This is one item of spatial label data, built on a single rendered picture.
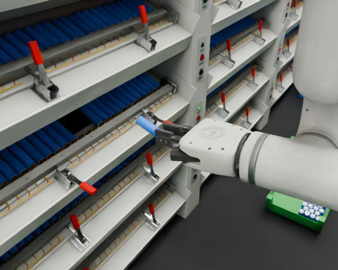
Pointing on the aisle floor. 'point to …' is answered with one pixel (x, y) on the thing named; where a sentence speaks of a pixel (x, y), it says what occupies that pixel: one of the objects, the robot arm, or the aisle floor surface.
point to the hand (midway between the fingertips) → (168, 135)
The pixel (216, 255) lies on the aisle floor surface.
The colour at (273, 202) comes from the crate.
